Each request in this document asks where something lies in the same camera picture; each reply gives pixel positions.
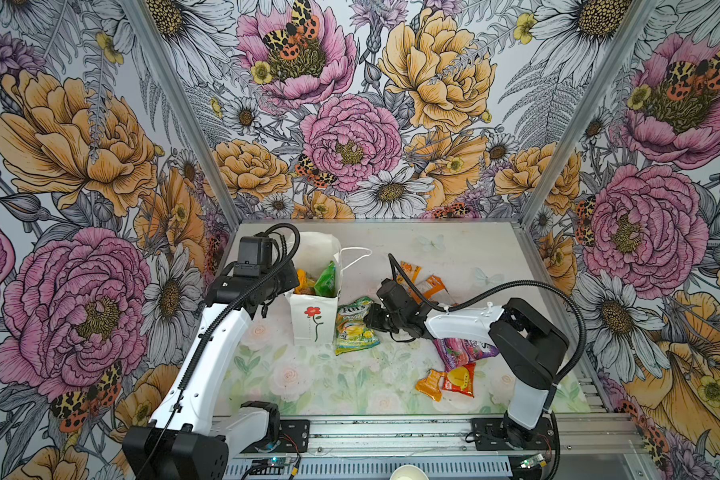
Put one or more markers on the orange mango snack bag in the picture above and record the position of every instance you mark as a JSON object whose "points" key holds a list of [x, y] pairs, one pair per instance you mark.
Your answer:
{"points": [[434, 290]]}

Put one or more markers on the right metal corner post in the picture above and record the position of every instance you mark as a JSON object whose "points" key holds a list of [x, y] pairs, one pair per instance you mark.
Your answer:
{"points": [[624, 41]]}

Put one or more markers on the yellow Lot 100 gummy bag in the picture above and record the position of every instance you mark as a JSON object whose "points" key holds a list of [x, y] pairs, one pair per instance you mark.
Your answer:
{"points": [[306, 284]]}

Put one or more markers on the purple Fox's candy bag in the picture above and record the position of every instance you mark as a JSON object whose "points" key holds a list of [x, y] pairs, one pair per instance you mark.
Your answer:
{"points": [[459, 352]]}

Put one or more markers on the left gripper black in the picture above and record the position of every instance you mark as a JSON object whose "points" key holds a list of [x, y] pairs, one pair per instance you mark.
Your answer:
{"points": [[291, 282]]}

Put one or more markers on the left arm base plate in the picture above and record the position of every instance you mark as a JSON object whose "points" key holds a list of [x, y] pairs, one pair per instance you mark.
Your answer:
{"points": [[293, 437]]}

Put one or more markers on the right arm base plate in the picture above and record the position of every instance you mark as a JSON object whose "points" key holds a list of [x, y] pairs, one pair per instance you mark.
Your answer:
{"points": [[499, 434]]}

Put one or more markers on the red orange snack packet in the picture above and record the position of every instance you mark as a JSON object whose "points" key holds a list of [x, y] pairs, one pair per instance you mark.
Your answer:
{"points": [[459, 380]]}

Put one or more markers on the bright green chips bag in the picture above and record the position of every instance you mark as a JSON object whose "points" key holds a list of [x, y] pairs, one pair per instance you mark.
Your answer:
{"points": [[326, 284]]}

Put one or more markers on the small orange snack packet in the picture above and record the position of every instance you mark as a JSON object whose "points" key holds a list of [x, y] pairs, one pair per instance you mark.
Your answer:
{"points": [[408, 270]]}

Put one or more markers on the white paper bag red flower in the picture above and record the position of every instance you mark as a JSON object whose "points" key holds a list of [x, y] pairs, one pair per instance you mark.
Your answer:
{"points": [[320, 261]]}

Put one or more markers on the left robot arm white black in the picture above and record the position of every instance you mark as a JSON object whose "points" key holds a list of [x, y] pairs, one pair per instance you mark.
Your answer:
{"points": [[180, 440]]}

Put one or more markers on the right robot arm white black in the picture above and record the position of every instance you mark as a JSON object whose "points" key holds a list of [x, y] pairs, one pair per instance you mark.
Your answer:
{"points": [[533, 348]]}

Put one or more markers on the aluminium front rail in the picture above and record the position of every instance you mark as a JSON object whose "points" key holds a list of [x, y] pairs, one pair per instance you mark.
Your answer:
{"points": [[591, 446]]}

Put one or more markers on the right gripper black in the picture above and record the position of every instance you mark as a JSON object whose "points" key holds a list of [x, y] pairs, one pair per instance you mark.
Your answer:
{"points": [[372, 318]]}

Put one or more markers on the white paper cup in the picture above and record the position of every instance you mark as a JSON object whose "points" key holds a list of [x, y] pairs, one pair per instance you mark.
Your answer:
{"points": [[409, 472]]}

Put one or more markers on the green Fox's candy bag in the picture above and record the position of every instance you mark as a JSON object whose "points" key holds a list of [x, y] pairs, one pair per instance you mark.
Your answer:
{"points": [[351, 332]]}

